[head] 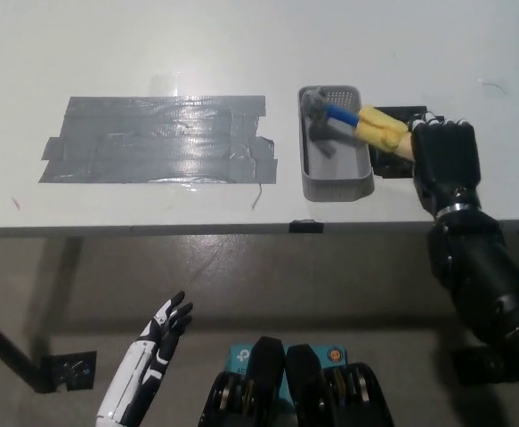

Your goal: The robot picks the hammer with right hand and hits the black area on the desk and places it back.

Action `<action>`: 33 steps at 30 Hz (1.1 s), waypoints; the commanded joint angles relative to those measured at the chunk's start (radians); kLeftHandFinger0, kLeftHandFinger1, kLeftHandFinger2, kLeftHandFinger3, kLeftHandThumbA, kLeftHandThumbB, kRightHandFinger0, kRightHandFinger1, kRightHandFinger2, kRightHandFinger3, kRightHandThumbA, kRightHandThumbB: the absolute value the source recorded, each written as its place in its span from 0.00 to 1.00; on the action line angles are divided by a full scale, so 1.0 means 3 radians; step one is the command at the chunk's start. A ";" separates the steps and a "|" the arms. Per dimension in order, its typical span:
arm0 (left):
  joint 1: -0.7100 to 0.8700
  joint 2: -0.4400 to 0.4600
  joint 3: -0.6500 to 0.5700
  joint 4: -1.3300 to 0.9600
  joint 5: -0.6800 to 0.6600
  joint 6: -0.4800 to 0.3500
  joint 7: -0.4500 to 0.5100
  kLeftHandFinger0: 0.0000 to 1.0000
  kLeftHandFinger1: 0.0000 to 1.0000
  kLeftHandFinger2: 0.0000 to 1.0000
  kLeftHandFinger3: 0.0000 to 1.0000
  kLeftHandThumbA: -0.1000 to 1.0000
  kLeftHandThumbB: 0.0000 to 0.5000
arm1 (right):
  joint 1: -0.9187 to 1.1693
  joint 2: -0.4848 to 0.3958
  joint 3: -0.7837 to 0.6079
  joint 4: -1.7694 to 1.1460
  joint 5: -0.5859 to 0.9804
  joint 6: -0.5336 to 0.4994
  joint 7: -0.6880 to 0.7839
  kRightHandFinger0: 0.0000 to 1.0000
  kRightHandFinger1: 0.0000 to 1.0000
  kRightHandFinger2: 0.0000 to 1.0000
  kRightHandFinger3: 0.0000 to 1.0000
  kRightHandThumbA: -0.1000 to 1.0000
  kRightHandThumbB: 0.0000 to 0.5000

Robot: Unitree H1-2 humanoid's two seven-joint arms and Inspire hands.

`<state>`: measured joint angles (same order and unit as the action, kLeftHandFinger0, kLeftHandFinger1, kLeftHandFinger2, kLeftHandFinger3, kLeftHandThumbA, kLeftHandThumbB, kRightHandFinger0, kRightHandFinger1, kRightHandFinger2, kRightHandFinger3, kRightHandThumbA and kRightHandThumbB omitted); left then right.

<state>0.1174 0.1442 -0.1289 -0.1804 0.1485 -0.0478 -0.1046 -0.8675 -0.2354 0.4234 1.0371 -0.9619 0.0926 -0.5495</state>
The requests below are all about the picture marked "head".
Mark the black right hand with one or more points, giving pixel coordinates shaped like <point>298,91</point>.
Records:
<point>448,164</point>

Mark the white and black left hand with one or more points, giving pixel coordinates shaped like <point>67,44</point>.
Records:
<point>152,356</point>

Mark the small black tape strip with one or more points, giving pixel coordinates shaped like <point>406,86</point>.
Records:
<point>305,227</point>

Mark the grey duct tape patch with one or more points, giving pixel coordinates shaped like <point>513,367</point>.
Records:
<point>152,142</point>

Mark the black table leg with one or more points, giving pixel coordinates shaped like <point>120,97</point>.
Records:
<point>5,347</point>

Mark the black square tape patch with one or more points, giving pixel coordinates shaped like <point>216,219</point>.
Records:
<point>392,166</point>

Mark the blue hammer with yellow wrap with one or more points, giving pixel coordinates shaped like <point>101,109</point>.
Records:
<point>379,129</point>

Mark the grey perforated plastic basket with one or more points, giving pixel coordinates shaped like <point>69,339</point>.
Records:
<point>339,173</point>

